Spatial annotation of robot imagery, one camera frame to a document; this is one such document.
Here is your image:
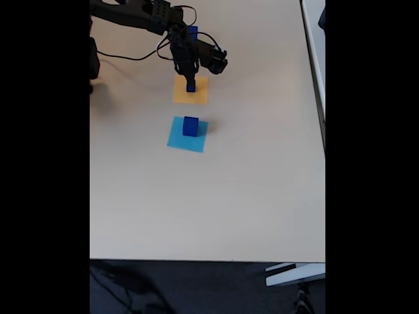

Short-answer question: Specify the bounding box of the medium blue cube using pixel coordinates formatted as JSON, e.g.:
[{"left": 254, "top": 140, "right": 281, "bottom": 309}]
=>
[{"left": 182, "top": 116, "right": 200, "bottom": 137}]

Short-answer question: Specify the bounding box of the orange paper square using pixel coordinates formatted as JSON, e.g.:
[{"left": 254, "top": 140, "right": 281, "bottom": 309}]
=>
[{"left": 172, "top": 75, "right": 209, "bottom": 105}]

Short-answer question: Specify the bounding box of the light blue paper square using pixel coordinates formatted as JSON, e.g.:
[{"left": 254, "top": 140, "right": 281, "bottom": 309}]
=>
[{"left": 166, "top": 116, "right": 210, "bottom": 154}]

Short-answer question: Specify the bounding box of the white neighbouring table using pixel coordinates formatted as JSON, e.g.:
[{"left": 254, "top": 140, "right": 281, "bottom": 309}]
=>
[{"left": 300, "top": 0, "right": 326, "bottom": 153}]

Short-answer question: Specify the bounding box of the white table leg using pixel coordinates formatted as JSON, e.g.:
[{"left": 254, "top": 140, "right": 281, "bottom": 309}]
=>
[{"left": 264, "top": 262, "right": 326, "bottom": 287}]

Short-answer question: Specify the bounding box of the black camera box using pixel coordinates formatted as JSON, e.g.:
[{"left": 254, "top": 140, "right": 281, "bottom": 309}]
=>
[{"left": 195, "top": 39, "right": 228, "bottom": 75}]

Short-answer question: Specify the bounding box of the black cable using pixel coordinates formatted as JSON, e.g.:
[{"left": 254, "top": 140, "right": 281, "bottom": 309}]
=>
[{"left": 96, "top": 5, "right": 221, "bottom": 62}]

